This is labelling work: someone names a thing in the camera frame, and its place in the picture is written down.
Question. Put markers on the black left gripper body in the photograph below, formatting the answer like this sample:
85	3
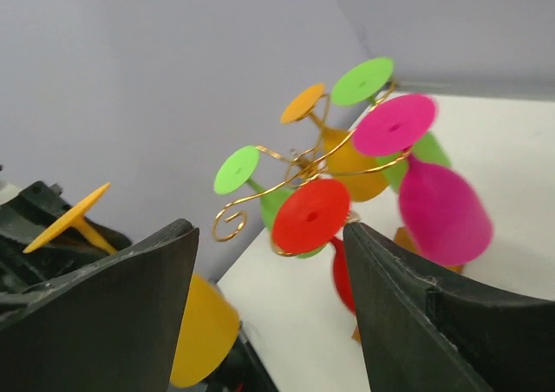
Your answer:
24	217

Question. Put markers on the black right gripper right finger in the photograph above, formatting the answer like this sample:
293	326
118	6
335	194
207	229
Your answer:
425	328

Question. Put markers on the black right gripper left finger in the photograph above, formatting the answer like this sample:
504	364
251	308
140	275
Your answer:
109	326

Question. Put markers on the orange plastic wine glass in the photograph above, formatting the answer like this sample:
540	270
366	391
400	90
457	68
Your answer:
209	326
334	153

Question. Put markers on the pink plastic wine glass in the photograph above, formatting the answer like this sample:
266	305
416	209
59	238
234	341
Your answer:
443	214

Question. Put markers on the red plastic wine glass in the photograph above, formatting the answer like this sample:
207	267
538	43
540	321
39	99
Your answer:
309	219

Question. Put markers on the gold wire wine glass rack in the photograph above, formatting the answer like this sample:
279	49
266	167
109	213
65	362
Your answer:
393	172

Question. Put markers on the green plastic wine glass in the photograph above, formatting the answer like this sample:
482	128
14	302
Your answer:
236	171
364	82

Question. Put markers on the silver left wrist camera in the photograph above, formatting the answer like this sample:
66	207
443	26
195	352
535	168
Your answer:
8	191

